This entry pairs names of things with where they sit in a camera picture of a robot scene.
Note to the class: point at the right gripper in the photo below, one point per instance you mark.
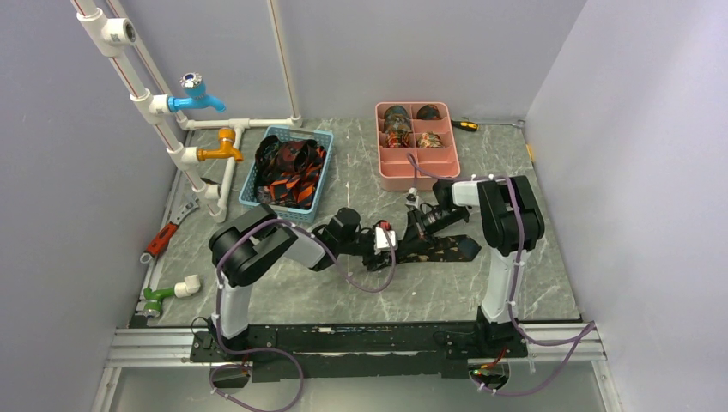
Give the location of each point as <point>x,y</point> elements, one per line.
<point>416,219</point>

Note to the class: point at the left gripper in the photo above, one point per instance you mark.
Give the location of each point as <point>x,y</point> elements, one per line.
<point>374,264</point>

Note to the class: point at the black floral gold tie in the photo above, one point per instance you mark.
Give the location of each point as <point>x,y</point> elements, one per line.
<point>435,249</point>

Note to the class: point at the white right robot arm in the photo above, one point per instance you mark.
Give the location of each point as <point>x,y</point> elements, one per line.
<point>512,225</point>

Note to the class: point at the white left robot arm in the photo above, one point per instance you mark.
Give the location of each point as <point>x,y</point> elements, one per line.
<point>246,248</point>

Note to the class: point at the pile of patterned ties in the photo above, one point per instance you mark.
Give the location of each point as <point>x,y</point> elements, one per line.
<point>288,173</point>

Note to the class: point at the pink compartment tray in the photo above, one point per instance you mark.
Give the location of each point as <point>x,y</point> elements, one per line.
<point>415,144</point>

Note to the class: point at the rolled tie gold floral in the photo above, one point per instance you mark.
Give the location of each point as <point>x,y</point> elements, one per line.
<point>429,139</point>

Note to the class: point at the rolled tie red gold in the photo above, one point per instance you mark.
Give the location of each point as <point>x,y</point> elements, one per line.
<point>397,139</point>

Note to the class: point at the blue perforated plastic basket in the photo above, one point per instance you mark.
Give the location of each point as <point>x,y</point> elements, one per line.
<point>286,133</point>

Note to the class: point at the yellow black screwdriver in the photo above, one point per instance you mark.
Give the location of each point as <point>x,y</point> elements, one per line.
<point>465,125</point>

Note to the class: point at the rolled tie dark blue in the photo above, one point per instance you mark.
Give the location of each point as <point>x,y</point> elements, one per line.
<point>397,119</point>

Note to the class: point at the rolled tie dark red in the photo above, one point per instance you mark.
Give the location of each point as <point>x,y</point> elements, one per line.
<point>428,112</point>

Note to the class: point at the orange tap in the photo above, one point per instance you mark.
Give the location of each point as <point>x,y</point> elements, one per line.
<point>226,149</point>

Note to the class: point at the green tap with white fitting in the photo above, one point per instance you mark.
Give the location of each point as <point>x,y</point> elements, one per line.
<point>153,298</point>

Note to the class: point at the blue tap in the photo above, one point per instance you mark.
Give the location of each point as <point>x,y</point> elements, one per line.
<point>196,95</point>

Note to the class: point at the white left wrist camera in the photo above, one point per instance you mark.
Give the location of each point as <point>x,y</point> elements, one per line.
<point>385,239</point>

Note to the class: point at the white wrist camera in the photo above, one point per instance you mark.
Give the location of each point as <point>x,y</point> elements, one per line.
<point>413,200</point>
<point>385,239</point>

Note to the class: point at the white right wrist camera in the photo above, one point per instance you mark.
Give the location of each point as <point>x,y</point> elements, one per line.
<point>413,200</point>

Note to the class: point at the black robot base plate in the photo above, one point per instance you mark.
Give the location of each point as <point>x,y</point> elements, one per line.
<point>280,351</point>

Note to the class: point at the aluminium rail frame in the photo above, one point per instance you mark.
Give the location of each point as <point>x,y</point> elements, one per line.
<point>171,347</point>

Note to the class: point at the red handled adjustable wrench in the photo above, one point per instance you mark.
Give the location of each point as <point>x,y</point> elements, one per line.
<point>161,240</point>

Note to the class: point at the white PVC pipe frame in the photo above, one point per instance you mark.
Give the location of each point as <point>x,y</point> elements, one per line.
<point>117,39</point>

